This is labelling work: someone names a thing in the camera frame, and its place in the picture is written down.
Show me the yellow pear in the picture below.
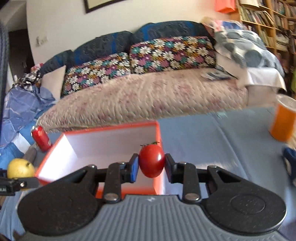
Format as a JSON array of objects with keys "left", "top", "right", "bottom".
[{"left": 7, "top": 159, "right": 35, "bottom": 179}]

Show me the red tomato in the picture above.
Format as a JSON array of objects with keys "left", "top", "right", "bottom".
[{"left": 138, "top": 142, "right": 165, "bottom": 178}]

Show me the orange cardboard box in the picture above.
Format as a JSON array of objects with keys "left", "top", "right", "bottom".
[{"left": 35, "top": 120, "right": 168, "bottom": 199}]

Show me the red soda can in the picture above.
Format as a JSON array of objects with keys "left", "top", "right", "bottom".
[{"left": 31, "top": 126, "right": 52, "bottom": 152}]

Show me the blue patterned tablecloth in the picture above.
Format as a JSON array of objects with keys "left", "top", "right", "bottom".
[{"left": 0, "top": 106, "right": 296, "bottom": 241}]

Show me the blue checked blanket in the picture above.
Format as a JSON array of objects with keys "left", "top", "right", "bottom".
[{"left": 1, "top": 86, "right": 56, "bottom": 170}]

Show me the beige quilted sofa cover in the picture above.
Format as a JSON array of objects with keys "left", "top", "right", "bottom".
[{"left": 37, "top": 68, "right": 248, "bottom": 133}]

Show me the navy blue white sock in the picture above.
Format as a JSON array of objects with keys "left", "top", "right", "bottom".
[{"left": 282, "top": 147, "right": 296, "bottom": 186}]

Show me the magazine on sofa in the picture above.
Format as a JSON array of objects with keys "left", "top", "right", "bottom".
[{"left": 201, "top": 71, "right": 236, "bottom": 81}]

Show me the floral cushion left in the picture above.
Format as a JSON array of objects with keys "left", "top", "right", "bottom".
[{"left": 61, "top": 52, "right": 130, "bottom": 97}]

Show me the floral cushion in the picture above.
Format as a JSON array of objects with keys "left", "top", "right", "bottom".
[
  {"left": 129, "top": 36, "right": 216, "bottom": 74},
  {"left": 61, "top": 52, "right": 130, "bottom": 97}
]

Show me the orange plastic cup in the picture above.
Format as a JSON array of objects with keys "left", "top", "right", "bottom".
[{"left": 269, "top": 94, "right": 295, "bottom": 143}]

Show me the cream plain pillow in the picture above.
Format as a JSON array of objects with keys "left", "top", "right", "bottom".
[{"left": 41, "top": 65, "right": 66, "bottom": 100}]

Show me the floral cushion right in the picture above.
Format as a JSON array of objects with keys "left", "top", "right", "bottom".
[{"left": 129, "top": 36, "right": 216, "bottom": 74}]

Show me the dark blue sofa backrest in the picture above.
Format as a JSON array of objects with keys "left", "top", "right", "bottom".
[{"left": 40, "top": 21, "right": 216, "bottom": 76}]

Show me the white blue spotted duvet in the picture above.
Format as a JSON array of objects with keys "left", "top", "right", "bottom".
[{"left": 215, "top": 29, "right": 287, "bottom": 90}]

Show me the framed flower picture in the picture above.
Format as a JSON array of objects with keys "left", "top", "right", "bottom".
[{"left": 83, "top": 0, "right": 124, "bottom": 13}]

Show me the wooden bookshelf with books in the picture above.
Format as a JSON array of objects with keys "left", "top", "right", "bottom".
[{"left": 231, "top": 0, "right": 295, "bottom": 55}]

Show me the black braided cable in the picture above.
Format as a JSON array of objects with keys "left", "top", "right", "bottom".
[{"left": 0, "top": 22, "right": 10, "bottom": 130}]

